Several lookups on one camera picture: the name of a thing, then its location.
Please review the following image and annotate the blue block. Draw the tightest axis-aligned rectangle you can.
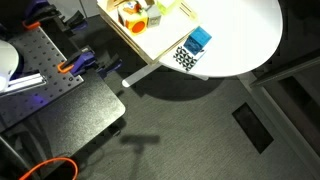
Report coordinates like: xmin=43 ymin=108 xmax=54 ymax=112
xmin=184 ymin=26 xmax=212 ymax=55

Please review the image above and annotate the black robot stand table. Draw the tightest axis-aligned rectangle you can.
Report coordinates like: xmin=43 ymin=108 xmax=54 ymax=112
xmin=0 ymin=72 xmax=126 ymax=180

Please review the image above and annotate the wooden tray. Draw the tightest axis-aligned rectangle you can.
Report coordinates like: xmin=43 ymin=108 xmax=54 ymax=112
xmin=97 ymin=0 xmax=198 ymax=64

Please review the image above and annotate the grey cube block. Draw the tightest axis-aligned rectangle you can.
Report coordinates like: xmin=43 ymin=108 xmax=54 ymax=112
xmin=145 ymin=5 xmax=161 ymax=28

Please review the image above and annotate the orange white patterned cube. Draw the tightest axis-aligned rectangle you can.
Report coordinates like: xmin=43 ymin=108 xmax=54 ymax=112
xmin=117 ymin=0 xmax=148 ymax=35

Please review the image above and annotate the purple black clamp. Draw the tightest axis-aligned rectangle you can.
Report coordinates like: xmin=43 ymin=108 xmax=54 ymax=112
xmin=22 ymin=0 xmax=88 ymax=33
xmin=57 ymin=47 xmax=122 ymax=79

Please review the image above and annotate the lower purple black clamp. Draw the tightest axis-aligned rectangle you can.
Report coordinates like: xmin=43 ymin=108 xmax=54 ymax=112
xmin=57 ymin=47 xmax=122 ymax=79

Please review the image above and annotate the orange cable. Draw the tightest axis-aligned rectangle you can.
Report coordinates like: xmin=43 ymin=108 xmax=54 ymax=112
xmin=18 ymin=157 xmax=79 ymax=180

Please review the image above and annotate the light green block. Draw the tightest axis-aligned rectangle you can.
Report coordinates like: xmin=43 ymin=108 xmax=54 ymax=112
xmin=156 ymin=0 xmax=176 ymax=15

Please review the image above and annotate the silver aluminium rail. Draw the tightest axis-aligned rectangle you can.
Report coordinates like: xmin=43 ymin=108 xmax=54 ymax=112
xmin=0 ymin=73 xmax=47 ymax=97

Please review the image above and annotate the white table base leg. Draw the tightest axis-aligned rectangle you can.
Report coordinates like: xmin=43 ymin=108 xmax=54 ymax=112
xmin=121 ymin=62 xmax=210 ymax=88

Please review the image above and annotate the black perforated breadboard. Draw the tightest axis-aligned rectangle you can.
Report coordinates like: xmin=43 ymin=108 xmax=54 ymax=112
xmin=0 ymin=20 xmax=84 ymax=129

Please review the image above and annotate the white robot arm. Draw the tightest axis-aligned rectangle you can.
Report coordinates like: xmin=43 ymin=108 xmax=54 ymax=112
xmin=0 ymin=40 xmax=19 ymax=93

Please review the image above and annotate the black white patterned card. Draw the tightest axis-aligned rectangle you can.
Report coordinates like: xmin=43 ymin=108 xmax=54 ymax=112
xmin=173 ymin=46 xmax=206 ymax=71

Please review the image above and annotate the round white table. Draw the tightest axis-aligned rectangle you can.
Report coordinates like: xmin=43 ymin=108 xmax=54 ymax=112
xmin=185 ymin=0 xmax=283 ymax=77

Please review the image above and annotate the upper purple black clamp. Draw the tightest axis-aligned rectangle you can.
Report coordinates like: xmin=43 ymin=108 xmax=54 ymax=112
xmin=22 ymin=0 xmax=88 ymax=33

